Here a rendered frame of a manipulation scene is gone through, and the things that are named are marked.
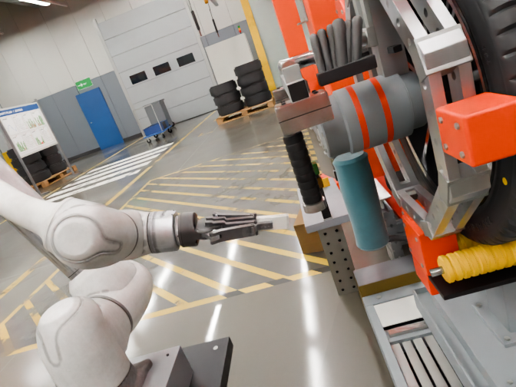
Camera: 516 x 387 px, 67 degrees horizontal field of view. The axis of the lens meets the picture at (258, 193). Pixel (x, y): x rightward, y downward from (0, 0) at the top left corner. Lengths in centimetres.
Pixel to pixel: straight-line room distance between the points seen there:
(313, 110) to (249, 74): 855
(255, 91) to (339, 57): 856
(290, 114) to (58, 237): 41
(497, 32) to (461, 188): 22
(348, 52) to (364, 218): 50
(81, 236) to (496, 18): 66
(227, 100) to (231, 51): 291
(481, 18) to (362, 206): 53
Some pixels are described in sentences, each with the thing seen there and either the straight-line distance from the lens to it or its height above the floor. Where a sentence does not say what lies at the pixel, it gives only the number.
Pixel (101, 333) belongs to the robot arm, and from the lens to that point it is 102.
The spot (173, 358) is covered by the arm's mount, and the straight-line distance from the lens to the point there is 114.
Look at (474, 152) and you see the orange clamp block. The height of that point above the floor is 84.
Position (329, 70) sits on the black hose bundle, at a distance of 64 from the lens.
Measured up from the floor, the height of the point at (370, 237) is 52.
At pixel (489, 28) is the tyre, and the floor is 97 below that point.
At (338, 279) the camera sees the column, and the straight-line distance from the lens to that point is 174.
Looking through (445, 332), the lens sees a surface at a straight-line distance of 132.
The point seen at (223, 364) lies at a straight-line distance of 120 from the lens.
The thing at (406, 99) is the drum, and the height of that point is 87.
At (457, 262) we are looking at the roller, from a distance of 89.
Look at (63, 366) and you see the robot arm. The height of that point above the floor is 57.
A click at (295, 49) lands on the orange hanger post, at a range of 327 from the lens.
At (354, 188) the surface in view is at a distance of 100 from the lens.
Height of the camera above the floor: 103
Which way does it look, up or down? 18 degrees down
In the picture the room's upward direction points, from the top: 20 degrees counter-clockwise
